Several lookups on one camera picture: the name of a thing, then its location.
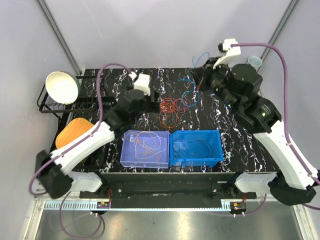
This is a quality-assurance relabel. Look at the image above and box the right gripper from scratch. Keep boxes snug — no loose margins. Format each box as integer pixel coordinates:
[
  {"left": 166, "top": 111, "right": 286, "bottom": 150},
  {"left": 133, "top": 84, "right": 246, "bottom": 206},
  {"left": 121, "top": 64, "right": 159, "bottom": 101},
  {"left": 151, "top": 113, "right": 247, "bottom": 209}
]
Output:
[{"left": 189, "top": 56, "right": 240, "bottom": 111}]

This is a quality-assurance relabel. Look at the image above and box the orange cable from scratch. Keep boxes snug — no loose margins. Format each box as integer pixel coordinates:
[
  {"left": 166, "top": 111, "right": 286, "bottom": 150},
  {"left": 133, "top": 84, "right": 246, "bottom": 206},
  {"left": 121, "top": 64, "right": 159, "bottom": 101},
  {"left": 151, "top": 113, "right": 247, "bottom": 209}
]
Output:
[{"left": 158, "top": 97, "right": 180, "bottom": 130}]

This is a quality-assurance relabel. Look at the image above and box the blue cable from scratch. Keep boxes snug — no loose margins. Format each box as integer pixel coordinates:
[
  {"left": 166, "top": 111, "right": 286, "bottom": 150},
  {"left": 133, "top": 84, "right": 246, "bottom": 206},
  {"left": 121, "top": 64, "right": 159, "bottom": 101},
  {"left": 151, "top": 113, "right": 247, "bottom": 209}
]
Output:
[{"left": 177, "top": 51, "right": 211, "bottom": 108}]

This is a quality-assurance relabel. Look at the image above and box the white cable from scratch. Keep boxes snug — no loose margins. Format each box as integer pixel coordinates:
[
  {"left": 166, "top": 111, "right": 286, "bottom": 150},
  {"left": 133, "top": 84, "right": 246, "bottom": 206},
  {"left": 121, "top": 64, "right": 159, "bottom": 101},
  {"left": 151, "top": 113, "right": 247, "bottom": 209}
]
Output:
[{"left": 132, "top": 134, "right": 168, "bottom": 161}]

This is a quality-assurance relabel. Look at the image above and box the pink cable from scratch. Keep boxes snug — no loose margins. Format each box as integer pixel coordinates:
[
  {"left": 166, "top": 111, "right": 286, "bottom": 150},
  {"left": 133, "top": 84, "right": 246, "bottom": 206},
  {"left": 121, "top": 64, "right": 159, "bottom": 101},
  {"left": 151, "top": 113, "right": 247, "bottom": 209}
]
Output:
[{"left": 173, "top": 97, "right": 191, "bottom": 113}]

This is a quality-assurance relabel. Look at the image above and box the black cable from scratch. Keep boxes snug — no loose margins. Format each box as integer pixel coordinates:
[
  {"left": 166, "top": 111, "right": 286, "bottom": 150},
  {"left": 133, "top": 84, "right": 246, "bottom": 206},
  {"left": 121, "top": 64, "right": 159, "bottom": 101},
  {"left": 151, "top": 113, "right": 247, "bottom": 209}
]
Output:
[{"left": 172, "top": 138, "right": 215, "bottom": 160}]

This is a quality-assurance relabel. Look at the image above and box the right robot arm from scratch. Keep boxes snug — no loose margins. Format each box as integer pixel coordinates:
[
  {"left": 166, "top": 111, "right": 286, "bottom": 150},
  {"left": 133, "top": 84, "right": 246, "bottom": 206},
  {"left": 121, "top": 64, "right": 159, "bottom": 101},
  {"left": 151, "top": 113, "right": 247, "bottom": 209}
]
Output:
[{"left": 191, "top": 57, "right": 319, "bottom": 206}]

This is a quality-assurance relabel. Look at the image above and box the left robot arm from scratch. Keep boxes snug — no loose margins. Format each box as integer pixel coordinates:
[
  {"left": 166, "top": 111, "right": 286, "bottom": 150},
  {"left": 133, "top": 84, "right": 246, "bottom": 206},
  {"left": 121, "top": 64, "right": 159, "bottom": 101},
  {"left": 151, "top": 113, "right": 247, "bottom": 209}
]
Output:
[{"left": 32, "top": 88, "right": 160, "bottom": 199}]

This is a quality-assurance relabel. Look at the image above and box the white mug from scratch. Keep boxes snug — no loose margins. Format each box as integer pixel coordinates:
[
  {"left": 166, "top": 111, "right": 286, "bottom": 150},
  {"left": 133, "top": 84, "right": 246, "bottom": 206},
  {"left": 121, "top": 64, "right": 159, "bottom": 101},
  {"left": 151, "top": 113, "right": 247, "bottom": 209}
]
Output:
[{"left": 247, "top": 56, "right": 263, "bottom": 72}]

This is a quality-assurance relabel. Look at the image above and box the purple plastic bin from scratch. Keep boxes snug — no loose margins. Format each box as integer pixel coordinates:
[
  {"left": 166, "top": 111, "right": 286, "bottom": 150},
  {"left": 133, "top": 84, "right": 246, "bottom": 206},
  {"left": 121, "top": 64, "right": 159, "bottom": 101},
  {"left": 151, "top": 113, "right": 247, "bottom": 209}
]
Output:
[{"left": 120, "top": 130, "right": 170, "bottom": 169}]

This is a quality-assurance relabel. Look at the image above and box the orange woven plate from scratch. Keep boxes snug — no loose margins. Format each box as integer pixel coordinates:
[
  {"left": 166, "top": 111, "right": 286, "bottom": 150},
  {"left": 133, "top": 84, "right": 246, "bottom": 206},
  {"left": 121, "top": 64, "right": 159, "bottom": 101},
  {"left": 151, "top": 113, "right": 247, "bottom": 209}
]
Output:
[{"left": 55, "top": 117, "right": 94, "bottom": 149}]

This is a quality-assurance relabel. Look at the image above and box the white bowl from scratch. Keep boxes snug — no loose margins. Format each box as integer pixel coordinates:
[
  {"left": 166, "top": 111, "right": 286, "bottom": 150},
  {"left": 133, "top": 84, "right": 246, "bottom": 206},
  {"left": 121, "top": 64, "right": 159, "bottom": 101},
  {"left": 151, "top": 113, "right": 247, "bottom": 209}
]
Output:
[{"left": 45, "top": 71, "right": 81, "bottom": 105}]

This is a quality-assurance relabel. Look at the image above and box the blue plastic bin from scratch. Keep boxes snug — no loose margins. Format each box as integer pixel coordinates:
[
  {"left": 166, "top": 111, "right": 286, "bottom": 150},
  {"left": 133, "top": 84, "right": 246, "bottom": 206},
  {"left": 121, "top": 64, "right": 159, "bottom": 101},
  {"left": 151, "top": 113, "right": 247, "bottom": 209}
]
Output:
[{"left": 169, "top": 130, "right": 224, "bottom": 168}]

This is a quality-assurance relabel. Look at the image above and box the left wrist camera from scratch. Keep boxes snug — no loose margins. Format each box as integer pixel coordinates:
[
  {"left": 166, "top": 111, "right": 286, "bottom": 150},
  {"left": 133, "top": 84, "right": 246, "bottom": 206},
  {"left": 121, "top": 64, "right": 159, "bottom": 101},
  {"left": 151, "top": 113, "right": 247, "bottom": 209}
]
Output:
[{"left": 133, "top": 73, "right": 151, "bottom": 96}]

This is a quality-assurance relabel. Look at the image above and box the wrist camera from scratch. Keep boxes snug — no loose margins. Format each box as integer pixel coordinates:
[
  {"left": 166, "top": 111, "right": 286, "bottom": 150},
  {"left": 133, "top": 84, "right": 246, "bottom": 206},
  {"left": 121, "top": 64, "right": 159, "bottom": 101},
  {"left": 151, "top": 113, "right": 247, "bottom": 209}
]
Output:
[
  {"left": 212, "top": 38, "right": 241, "bottom": 69},
  {"left": 133, "top": 73, "right": 151, "bottom": 96}
]

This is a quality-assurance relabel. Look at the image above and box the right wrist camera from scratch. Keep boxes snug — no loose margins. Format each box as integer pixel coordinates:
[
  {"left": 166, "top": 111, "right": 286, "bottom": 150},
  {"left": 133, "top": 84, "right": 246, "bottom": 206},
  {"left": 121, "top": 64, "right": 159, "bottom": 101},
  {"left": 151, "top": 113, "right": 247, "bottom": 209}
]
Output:
[{"left": 212, "top": 38, "right": 241, "bottom": 69}]

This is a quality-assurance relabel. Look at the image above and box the black wire dish rack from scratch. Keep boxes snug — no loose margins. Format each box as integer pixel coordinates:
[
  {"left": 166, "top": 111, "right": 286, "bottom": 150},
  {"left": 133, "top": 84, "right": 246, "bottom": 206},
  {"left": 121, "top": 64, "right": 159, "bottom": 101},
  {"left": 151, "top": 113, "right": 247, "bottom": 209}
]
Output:
[{"left": 36, "top": 74, "right": 118, "bottom": 168}]

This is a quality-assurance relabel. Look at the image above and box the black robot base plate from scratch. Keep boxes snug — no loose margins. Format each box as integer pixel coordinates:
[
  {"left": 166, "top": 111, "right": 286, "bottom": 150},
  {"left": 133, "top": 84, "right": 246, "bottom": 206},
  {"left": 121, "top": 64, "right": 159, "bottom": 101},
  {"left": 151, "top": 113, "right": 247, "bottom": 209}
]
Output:
[{"left": 79, "top": 172, "right": 257, "bottom": 211}]

